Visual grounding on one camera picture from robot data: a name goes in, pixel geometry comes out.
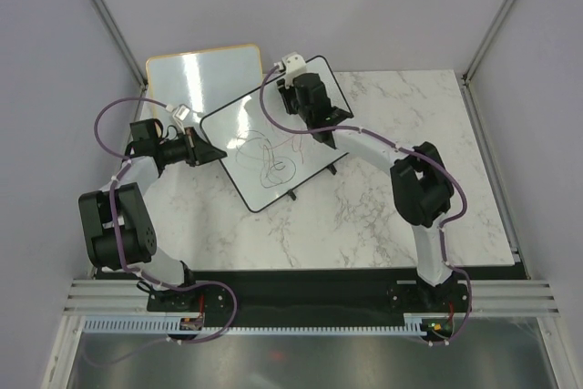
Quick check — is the black-framed whiteboard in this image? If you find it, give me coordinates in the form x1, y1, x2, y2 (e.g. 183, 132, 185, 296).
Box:
199, 55, 356, 213

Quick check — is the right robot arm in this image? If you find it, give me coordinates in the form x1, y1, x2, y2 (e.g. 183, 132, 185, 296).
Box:
276, 73, 454, 311

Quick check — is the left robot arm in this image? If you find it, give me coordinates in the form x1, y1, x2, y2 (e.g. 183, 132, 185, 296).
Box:
78, 118, 227, 311

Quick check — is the yellow-framed whiteboard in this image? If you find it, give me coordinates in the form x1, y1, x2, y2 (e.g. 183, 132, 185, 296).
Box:
146, 44, 262, 128

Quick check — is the black stand foot of black board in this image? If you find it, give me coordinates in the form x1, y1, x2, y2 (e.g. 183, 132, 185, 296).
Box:
326, 164, 337, 175

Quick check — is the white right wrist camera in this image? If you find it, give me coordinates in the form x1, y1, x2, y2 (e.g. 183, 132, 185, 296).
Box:
280, 52, 306, 76

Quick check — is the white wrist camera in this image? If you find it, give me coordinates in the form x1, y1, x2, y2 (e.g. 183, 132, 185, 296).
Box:
172, 104, 191, 122
280, 52, 306, 76

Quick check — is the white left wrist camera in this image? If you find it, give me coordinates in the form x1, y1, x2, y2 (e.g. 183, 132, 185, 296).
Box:
172, 104, 191, 122

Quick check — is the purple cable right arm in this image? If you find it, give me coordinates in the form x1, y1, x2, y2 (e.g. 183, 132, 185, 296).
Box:
258, 63, 470, 267

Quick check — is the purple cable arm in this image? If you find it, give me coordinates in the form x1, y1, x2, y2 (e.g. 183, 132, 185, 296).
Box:
93, 96, 177, 167
258, 63, 470, 267

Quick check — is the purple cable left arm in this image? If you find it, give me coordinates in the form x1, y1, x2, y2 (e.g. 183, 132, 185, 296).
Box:
93, 96, 177, 167

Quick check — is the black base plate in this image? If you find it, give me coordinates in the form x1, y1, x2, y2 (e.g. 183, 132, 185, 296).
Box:
138, 268, 470, 328

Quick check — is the aluminium frame left post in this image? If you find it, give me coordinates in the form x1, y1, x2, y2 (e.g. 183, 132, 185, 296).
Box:
89, 0, 148, 90

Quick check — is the aluminium frame post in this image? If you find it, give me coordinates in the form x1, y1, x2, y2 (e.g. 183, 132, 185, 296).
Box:
89, 0, 148, 90
459, 0, 518, 87

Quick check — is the white slotted cable duct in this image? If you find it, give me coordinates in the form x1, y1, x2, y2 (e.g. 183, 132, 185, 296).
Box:
84, 313, 423, 336

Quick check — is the aluminium frame right post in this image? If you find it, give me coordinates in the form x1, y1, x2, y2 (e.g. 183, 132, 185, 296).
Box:
459, 0, 518, 87

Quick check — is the aluminium rail front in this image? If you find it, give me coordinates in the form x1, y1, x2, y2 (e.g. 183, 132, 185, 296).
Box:
63, 280, 558, 317

